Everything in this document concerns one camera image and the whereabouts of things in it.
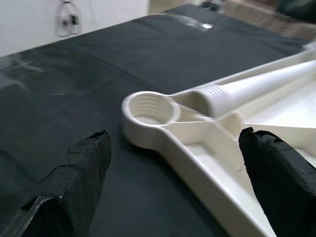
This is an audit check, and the wall cable loop with adapter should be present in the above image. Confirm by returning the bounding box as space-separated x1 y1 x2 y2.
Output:
54 0 82 38

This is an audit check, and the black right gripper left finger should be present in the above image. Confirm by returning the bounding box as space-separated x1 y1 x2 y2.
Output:
4 129 112 237

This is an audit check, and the mop with dark head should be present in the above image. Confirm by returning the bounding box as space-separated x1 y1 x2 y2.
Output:
199 1 220 10

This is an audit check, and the white plastic table leg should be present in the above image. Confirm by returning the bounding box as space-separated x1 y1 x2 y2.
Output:
197 59 316 117

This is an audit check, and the white plastic table top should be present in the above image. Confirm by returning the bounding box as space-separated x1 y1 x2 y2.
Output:
120 48 316 237

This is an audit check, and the clear tape strip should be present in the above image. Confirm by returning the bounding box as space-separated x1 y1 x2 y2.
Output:
170 13 214 32

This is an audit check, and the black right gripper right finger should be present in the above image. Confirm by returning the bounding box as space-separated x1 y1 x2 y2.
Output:
238 127 316 237

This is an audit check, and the black table cloth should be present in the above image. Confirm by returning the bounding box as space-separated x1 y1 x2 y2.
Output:
0 3 309 237

